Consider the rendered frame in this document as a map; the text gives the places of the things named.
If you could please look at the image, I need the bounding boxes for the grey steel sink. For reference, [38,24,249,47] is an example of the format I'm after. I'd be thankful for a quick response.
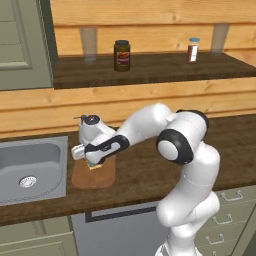
[0,135,70,207]

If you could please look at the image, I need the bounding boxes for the dark jar with red label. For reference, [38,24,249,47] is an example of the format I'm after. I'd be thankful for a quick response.
[113,39,132,73]

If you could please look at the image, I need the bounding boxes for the silver drawer handle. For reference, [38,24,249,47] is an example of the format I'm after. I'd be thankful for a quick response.
[205,233,225,246]
[212,213,234,226]
[219,189,244,203]

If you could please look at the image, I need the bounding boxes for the yellow green sponge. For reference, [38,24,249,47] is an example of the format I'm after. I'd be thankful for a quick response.
[86,159,103,171]

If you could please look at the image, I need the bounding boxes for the green drawer front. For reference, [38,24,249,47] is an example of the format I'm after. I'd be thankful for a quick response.
[214,184,256,212]
[194,219,252,256]
[201,199,256,232]

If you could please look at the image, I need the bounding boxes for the small blue-lidded spice bottle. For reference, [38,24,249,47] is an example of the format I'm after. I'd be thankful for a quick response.
[187,36,201,64]

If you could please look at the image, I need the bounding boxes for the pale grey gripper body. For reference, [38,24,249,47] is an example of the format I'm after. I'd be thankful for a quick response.
[70,144,89,161]

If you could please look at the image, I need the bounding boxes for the brown wooden cutting board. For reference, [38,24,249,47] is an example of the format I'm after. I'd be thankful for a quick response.
[71,154,117,191]

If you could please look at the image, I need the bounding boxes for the green base cupboard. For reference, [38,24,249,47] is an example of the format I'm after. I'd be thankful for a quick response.
[0,215,79,256]

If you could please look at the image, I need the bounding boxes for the grey dishwasher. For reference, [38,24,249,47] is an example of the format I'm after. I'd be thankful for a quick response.
[70,200,174,256]

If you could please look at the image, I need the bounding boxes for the dark wooden wall shelf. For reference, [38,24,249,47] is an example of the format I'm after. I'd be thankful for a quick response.
[52,51,256,90]

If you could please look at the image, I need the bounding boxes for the dark dishwasher handle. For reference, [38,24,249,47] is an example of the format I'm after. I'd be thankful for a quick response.
[84,206,158,224]

